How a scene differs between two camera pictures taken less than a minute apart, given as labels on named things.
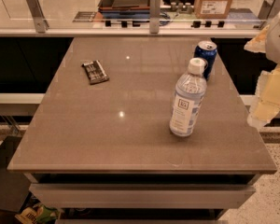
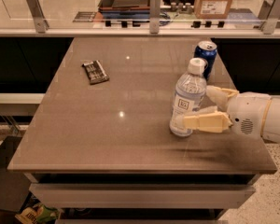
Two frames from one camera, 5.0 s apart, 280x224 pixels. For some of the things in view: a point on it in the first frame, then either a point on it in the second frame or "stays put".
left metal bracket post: (35, 10) stays put
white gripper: (279, 37) to (247, 113)
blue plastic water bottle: (190, 93) stays put
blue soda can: (206, 49) stays put
